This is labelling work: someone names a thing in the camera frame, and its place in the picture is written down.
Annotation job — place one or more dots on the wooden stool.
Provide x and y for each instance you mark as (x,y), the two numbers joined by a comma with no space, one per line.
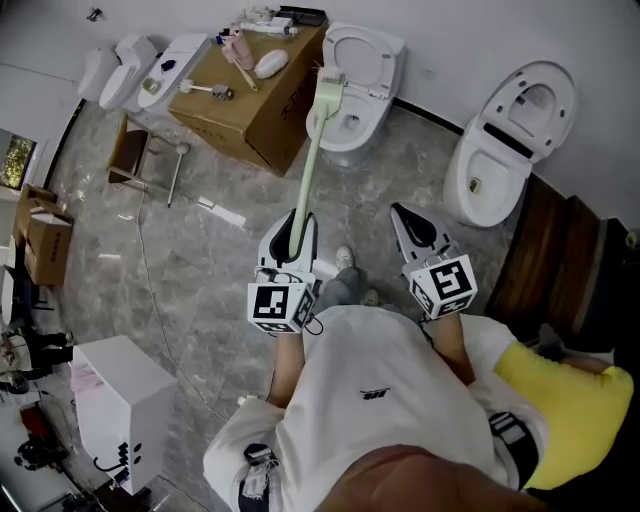
(127,150)

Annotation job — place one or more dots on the black flat box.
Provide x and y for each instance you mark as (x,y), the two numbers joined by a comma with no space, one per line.
(305,16)

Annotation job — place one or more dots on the white box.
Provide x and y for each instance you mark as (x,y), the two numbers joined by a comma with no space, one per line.
(120,395)

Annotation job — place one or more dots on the person's left forearm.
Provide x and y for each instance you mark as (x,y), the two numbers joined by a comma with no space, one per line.
(287,365)

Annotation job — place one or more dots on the small cardboard box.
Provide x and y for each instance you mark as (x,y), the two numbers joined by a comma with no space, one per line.
(50,245)
(30,200)

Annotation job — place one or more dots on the white fluffy brush head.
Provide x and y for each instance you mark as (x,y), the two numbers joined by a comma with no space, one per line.
(271,64)

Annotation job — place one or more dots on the person's right forearm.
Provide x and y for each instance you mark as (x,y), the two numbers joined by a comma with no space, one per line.
(452,345)

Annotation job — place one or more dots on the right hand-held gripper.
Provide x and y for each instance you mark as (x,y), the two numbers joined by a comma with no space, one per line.
(445,285)

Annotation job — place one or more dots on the pink brush holder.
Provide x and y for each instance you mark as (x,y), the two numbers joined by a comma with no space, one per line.
(237,50)

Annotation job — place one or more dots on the small black object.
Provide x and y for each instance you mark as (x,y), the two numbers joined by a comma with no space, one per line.
(168,65)

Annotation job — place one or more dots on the dark wooden cabinet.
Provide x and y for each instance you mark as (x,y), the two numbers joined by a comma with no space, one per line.
(545,260)

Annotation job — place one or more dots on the grey plunger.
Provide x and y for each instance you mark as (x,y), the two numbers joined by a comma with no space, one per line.
(176,175)

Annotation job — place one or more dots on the person's face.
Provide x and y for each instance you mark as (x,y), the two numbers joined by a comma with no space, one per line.
(430,480)

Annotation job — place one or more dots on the large cardboard box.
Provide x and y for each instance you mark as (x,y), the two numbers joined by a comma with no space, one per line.
(225,115)

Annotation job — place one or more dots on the white smart toilet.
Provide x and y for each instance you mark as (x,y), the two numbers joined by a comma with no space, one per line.
(480,180)

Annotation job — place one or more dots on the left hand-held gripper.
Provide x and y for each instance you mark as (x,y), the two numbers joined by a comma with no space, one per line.
(272,305)

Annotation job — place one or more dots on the white ceramic toilet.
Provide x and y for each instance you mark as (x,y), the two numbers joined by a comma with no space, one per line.
(185,55)
(92,72)
(125,70)

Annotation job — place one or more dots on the white paper scrap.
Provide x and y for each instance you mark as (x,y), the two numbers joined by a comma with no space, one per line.
(225,212)

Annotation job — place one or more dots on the white toilet with oval lid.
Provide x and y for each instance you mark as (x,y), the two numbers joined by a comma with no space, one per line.
(370,60)

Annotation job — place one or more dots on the person's white t-shirt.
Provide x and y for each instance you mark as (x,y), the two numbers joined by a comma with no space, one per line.
(380,430)

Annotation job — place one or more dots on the green toilet brush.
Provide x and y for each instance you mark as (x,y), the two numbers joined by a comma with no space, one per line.
(314,155)

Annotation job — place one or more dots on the small green item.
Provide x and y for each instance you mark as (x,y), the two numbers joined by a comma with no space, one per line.
(151,86)

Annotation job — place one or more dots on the person's blue jeans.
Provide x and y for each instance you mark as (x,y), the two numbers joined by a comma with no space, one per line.
(342,290)

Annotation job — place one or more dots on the person's grey shoe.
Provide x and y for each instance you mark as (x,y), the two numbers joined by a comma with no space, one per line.
(345,257)
(370,298)

